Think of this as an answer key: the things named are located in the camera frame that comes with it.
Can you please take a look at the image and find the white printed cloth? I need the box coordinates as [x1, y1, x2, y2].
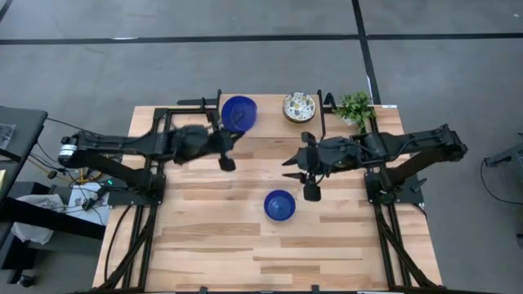
[11, 194, 66, 245]

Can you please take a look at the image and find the small green potted plant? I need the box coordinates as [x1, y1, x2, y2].
[333, 91, 377, 132]

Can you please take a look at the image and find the black table board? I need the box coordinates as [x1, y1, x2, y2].
[0, 195, 106, 241]

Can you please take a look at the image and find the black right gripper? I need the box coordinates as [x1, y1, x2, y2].
[281, 131, 358, 185]

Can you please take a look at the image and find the white paper sheet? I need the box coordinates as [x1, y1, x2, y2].
[67, 182, 110, 226]

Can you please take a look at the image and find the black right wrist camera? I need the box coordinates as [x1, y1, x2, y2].
[303, 182, 323, 203]

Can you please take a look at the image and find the dark grey desk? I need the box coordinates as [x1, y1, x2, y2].
[0, 105, 49, 203]

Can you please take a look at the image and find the black floor cable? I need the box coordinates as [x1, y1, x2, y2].
[479, 158, 523, 206]

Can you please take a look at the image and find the black clamp handle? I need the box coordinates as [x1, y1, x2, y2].
[410, 176, 428, 194]

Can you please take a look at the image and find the grey printed sheet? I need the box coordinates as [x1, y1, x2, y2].
[0, 123, 17, 150]

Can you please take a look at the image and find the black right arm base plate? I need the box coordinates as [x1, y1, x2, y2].
[364, 167, 425, 205]

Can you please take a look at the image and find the wooden shelf with black legs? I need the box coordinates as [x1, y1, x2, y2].
[212, 88, 327, 155]

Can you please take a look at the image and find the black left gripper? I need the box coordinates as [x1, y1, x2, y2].
[169, 114, 246, 164]

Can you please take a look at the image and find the thin black cable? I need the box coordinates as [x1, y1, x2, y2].
[46, 117, 85, 133]

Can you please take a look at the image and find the thick black cable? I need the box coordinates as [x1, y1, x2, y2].
[103, 203, 134, 283]

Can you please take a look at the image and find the grey metal stand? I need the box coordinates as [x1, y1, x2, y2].
[484, 132, 523, 168]

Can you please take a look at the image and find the yellow cable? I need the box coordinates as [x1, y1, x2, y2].
[28, 157, 105, 185]

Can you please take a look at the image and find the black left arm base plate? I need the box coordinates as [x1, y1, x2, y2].
[106, 175, 167, 207]

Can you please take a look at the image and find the black metal table frame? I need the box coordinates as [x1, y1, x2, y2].
[94, 91, 445, 294]

